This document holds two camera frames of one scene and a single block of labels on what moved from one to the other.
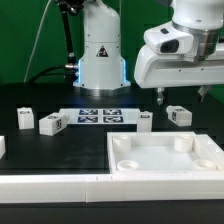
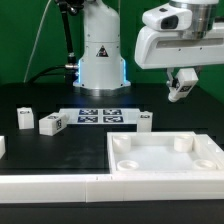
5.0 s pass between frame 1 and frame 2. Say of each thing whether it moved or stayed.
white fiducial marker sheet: stayed
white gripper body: moved
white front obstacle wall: stayed
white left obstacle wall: stayed
